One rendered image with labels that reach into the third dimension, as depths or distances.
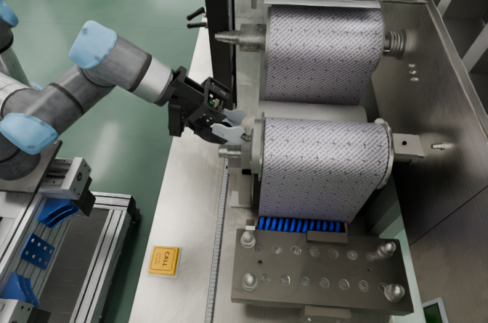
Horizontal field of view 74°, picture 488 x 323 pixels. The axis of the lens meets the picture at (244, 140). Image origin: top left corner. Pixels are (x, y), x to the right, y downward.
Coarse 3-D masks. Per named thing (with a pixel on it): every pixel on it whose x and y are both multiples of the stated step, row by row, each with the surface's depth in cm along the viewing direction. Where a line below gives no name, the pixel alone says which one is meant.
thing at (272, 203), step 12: (264, 192) 73; (276, 192) 72; (288, 192) 72; (300, 192) 71; (264, 204) 78; (276, 204) 77; (288, 204) 77; (300, 204) 76; (312, 204) 76; (324, 204) 75; (336, 204) 75; (348, 204) 74; (360, 204) 74; (264, 216) 84; (276, 216) 83; (288, 216) 82; (300, 216) 82; (312, 216) 81; (324, 216) 81; (336, 216) 80; (348, 216) 80
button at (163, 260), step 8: (152, 248) 89; (160, 248) 89; (168, 248) 89; (176, 248) 89; (152, 256) 88; (160, 256) 88; (168, 256) 88; (176, 256) 88; (152, 264) 86; (160, 264) 86; (168, 264) 86; (152, 272) 86; (160, 272) 85; (168, 272) 85
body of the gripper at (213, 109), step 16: (176, 80) 55; (192, 80) 60; (208, 80) 60; (176, 96) 60; (192, 96) 58; (208, 96) 60; (224, 96) 62; (192, 112) 60; (208, 112) 61; (192, 128) 63
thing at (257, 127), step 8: (256, 120) 67; (264, 120) 67; (256, 128) 65; (264, 128) 65; (256, 136) 64; (264, 136) 64; (256, 144) 63; (256, 152) 63; (256, 160) 64; (256, 168) 65
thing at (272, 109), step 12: (264, 108) 77; (276, 108) 77; (288, 108) 77; (300, 108) 77; (312, 108) 77; (324, 108) 77; (336, 108) 77; (348, 108) 78; (360, 108) 78; (336, 120) 76; (348, 120) 75; (360, 120) 75
